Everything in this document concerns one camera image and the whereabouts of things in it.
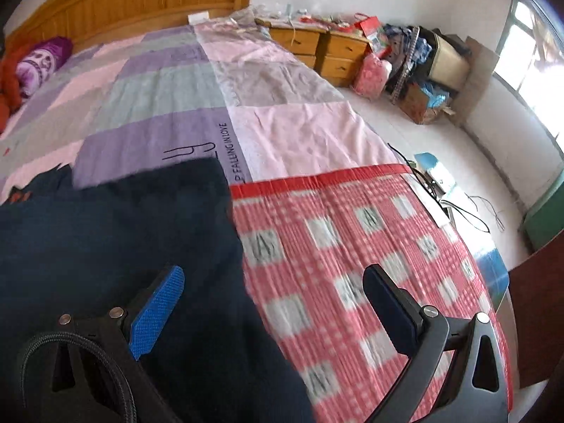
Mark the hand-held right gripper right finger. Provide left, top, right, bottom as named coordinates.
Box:
left=362, top=263, right=507, bottom=423

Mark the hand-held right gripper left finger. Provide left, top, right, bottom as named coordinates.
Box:
left=13, top=265, right=186, bottom=423

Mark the dark navy jacket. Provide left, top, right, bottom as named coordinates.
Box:
left=0, top=156, right=315, bottom=423

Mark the pile of clothes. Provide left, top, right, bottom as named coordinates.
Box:
left=383, top=24, right=435, bottom=98

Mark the red checked mat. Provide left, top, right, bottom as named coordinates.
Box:
left=230, top=164, right=514, bottom=423

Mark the blue stool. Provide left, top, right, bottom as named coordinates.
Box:
left=414, top=152, right=509, bottom=309

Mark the dark brown wooden furniture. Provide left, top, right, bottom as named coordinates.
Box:
left=507, top=247, right=564, bottom=388

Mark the green cabinet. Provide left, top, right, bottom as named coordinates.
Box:
left=522, top=198, right=564, bottom=254

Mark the brown cardboard box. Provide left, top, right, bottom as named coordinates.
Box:
left=399, top=84, right=456, bottom=125

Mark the pink purple patchwork bed sheet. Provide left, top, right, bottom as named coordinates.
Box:
left=0, top=9, right=408, bottom=203

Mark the pink plastic bag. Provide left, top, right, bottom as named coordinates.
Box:
left=352, top=53, right=393, bottom=98

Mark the beige box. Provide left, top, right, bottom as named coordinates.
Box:
left=429, top=33, right=470, bottom=91

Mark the wooden nightstand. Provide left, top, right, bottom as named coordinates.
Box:
left=317, top=30, right=368, bottom=88
left=256, top=18, right=321, bottom=69

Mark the flat cardboard sheet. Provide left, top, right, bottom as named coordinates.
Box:
left=458, top=37, right=503, bottom=115

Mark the purple printed pillow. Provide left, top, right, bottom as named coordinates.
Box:
left=15, top=36, right=73, bottom=98

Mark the red quilted cloth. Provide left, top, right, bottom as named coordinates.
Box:
left=0, top=46, right=28, bottom=135

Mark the red gift bag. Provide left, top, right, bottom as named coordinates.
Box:
left=355, top=17, right=384, bottom=38

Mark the window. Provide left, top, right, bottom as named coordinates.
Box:
left=491, top=0, right=564, bottom=159

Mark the pile of small items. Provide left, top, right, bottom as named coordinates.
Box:
left=253, top=2, right=357, bottom=31

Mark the wooden headboard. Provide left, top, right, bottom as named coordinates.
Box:
left=4, top=0, right=253, bottom=54

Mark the black braided cable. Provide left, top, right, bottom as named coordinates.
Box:
left=13, top=332, right=133, bottom=423

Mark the white power strip with cables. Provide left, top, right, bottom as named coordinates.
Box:
left=388, top=143, right=490, bottom=234

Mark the thin wire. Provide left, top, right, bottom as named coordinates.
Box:
left=467, top=194, right=505, bottom=232

